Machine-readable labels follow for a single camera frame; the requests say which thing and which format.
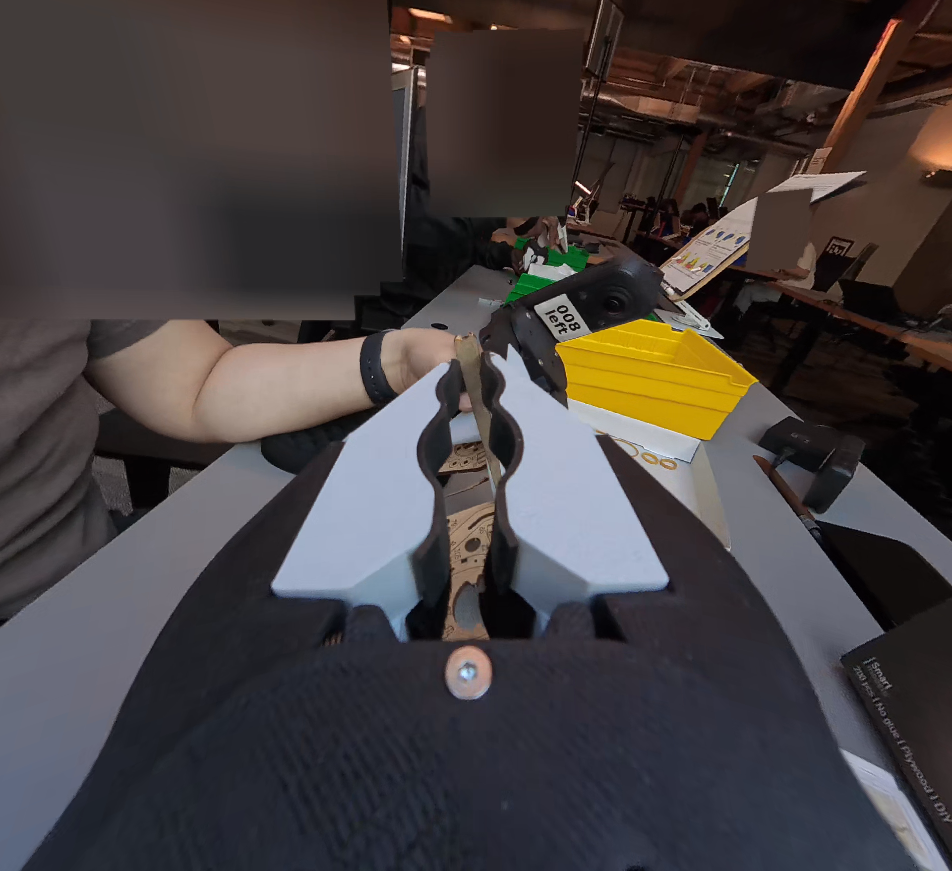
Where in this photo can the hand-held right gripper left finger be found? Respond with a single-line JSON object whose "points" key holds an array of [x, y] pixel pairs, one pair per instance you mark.
{"points": [[372, 484]]}

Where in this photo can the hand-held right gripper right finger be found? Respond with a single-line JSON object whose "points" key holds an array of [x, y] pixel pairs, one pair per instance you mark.
{"points": [[580, 484]]}

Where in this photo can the plywood parts sheet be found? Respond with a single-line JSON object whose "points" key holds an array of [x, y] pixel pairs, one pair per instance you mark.
{"points": [[468, 543], [476, 402]]}

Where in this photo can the person's left forearm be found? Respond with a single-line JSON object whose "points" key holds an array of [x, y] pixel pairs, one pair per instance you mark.
{"points": [[223, 380]]}

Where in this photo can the person's left hand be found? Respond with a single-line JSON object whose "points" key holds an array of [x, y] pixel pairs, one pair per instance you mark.
{"points": [[424, 357]]}

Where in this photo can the black textured pad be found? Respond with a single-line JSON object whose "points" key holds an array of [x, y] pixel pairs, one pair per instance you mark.
{"points": [[305, 447]]}

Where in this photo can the yellow plastic bin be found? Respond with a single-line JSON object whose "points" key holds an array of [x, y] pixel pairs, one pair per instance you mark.
{"points": [[654, 380]]}

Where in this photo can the black wrist watch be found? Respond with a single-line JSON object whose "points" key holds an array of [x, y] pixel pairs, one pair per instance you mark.
{"points": [[375, 372]]}

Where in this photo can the colourful diagram poster board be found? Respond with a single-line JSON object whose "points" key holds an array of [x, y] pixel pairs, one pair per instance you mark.
{"points": [[706, 250]]}

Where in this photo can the brown pencil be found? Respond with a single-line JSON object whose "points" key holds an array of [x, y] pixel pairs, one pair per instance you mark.
{"points": [[785, 495]]}

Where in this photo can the black power adapter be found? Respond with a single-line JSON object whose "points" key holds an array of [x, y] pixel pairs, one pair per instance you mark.
{"points": [[818, 458]]}

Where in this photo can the white foam board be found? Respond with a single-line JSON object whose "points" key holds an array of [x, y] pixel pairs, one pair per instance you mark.
{"points": [[818, 184]]}

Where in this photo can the small marker sign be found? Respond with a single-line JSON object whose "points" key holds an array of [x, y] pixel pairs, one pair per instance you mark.
{"points": [[839, 250]]}

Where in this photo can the framed panel on pole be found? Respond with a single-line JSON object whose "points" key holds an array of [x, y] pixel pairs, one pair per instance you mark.
{"points": [[604, 30]]}

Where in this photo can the long wooden desk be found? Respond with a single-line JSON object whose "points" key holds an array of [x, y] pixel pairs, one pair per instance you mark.
{"points": [[855, 317]]}

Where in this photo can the dark laptop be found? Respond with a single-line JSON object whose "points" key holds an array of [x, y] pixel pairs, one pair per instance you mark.
{"points": [[870, 299]]}

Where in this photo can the plain black box lid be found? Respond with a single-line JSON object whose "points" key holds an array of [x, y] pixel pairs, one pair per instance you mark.
{"points": [[885, 566]]}

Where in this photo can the black printed product box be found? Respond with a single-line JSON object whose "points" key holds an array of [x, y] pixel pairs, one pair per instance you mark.
{"points": [[915, 700]]}

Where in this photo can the white paper sheet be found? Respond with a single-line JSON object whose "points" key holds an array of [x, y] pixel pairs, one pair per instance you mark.
{"points": [[889, 811]]}

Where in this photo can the wall lamp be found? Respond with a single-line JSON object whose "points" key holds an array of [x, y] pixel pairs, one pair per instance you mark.
{"points": [[938, 173]]}

